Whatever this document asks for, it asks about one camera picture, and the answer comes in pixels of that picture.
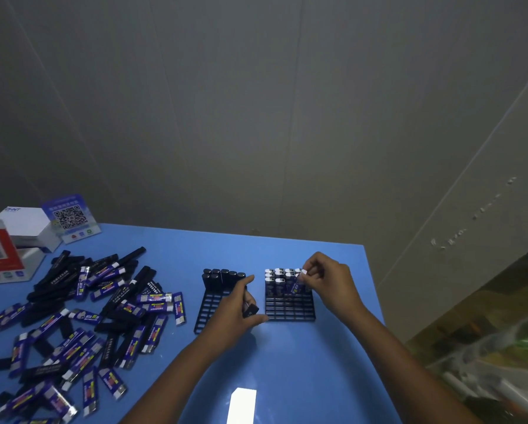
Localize row of black lighters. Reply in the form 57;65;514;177
201;269;247;293

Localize person's right hand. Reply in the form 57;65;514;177
299;251;367;326

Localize crumpled clear plastic bags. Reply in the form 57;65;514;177
422;304;528;424

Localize white cardboard box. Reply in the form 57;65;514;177
0;206;62;254

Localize person's left forearm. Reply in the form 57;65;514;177
120;337;225;424

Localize blue code sign stand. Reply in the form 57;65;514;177
41;194;102;244

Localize pile of mixed lighters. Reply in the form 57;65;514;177
0;247;187;424

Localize black grid tray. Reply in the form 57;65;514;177
193;269;248;335
264;268;316;323

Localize person's left hand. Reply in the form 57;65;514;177
200;280;270;349

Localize blue silver-capped lighter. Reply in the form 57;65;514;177
290;269;310;297

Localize row of blue lighters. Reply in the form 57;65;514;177
264;267;303;300

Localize person's right forearm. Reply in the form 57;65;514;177
345;304;484;424

